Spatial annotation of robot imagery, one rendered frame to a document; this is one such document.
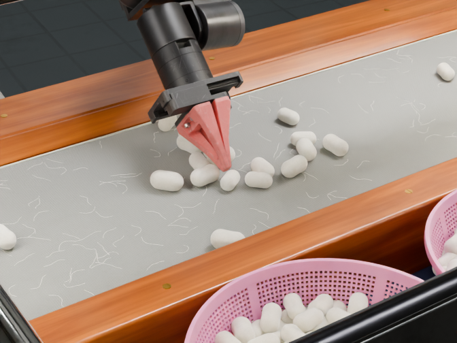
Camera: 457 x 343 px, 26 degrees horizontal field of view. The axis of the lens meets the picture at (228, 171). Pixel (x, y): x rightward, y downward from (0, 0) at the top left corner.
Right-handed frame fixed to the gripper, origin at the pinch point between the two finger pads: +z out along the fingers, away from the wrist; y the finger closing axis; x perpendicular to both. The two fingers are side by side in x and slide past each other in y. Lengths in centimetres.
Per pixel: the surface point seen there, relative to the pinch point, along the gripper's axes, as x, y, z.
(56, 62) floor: 179, 55, -93
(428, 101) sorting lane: 3.1, 33.1, -0.6
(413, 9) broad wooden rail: 14, 48, -18
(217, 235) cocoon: -6.7, -7.6, 8.8
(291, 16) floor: 172, 138, -87
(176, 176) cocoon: 0.9, -5.7, -0.4
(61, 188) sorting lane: 7.5, -16.5, -4.7
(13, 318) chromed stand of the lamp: -62, -43, 19
